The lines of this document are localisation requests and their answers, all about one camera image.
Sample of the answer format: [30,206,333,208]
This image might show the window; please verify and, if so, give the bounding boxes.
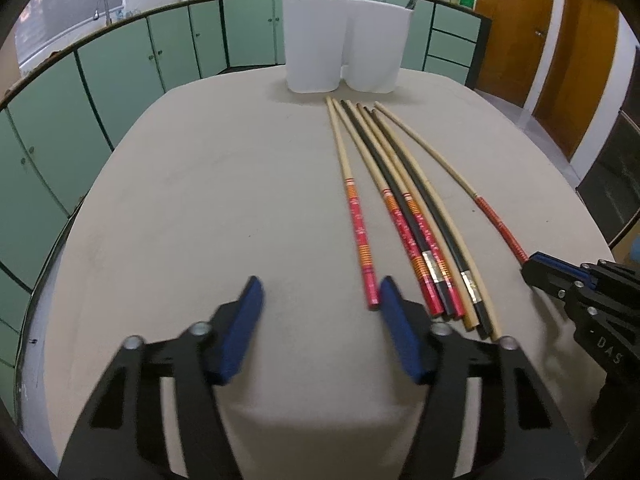
[15,0,126,68]

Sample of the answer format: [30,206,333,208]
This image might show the white two-compartment utensil holder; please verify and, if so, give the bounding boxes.
[281,0,415,95]

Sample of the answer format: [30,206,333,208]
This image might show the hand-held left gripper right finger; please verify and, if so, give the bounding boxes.
[378,276,583,480]

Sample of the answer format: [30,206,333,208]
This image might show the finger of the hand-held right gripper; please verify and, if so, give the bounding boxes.
[531,252,640,291]
[521,260,608,331]

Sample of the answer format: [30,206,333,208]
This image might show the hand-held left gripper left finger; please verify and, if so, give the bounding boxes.
[59,275,265,480]

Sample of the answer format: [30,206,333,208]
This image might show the black chopstick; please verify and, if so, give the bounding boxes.
[365,106,491,339]
[341,100,456,320]

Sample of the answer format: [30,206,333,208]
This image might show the red-handled wooden chopstick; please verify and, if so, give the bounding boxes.
[334,99,443,317]
[355,103,463,320]
[325,96,381,310]
[374,102,530,263]

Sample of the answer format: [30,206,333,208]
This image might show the wooden door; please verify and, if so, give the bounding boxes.
[530,0,636,163]
[472,0,557,108]

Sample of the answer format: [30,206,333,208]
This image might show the dark wooden cabinet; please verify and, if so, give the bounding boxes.
[575,45,640,248]

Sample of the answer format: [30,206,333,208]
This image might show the tan wooden chopstick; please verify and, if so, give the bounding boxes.
[371,109,502,342]
[361,106,476,332]

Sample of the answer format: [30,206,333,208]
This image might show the green lower kitchen cabinets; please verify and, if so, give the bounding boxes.
[0,0,493,396]

